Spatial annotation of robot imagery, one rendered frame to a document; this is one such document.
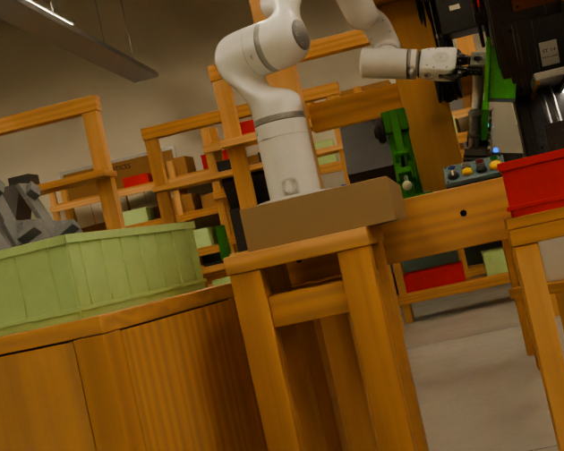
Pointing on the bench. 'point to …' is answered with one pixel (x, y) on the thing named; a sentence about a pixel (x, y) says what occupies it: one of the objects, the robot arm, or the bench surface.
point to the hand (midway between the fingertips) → (474, 65)
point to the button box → (472, 173)
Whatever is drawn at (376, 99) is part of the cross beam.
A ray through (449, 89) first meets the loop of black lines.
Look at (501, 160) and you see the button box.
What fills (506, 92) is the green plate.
